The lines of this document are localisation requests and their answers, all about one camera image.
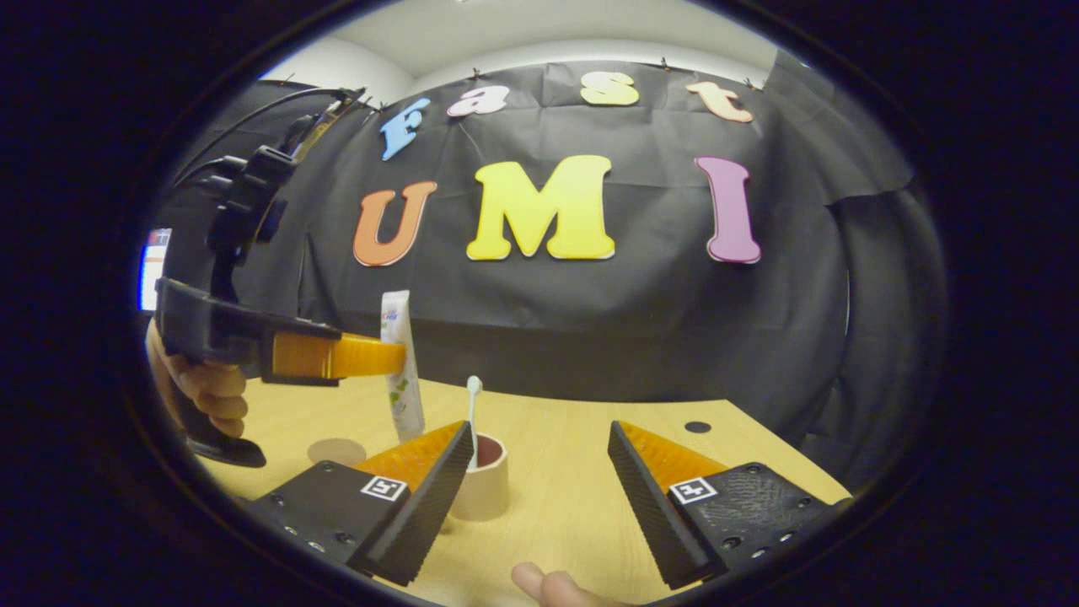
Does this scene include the round brown coaster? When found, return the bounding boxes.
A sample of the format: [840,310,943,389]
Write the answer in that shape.
[307,438,368,467]

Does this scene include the black backdrop cloth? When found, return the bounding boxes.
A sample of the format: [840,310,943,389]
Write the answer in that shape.
[148,55,949,490]

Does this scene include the pale green toothbrush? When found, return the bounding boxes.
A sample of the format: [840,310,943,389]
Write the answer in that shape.
[466,376,484,469]

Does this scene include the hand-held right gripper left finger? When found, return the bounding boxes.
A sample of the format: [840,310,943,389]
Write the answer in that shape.
[244,420,475,588]

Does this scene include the beige cup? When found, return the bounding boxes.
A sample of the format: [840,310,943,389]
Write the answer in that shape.
[449,433,511,522]

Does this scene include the white toothpaste tube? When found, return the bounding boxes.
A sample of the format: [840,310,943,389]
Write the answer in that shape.
[379,290,427,443]

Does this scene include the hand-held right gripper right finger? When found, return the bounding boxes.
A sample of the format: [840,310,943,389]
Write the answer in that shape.
[607,421,848,591]

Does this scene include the wooden desktop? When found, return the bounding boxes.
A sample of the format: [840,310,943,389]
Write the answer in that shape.
[198,375,852,607]

